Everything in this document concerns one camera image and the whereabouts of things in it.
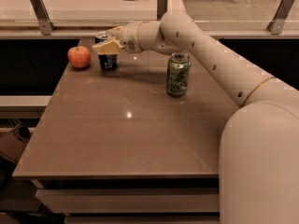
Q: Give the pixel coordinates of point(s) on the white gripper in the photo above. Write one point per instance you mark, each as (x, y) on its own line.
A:
(130, 36)

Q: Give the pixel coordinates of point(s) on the blue pepsi can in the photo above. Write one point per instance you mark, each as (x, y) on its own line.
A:
(107, 62)

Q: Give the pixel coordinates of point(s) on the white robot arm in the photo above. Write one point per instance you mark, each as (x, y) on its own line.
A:
(259, 150)

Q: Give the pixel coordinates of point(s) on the red apple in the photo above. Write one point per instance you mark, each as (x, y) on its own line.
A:
(79, 57)

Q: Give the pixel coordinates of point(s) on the green soda can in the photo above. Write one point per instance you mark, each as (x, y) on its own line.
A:
(177, 78)

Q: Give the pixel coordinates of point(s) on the dark object at left floor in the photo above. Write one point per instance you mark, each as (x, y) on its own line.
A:
(13, 143)

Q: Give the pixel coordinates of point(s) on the grey cabinet drawer front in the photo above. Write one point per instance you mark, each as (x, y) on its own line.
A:
(134, 201)

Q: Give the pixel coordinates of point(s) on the left metal rail bracket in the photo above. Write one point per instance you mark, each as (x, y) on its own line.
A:
(45, 25)

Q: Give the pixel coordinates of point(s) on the right metal rail bracket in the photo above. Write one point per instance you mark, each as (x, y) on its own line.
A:
(276, 25)

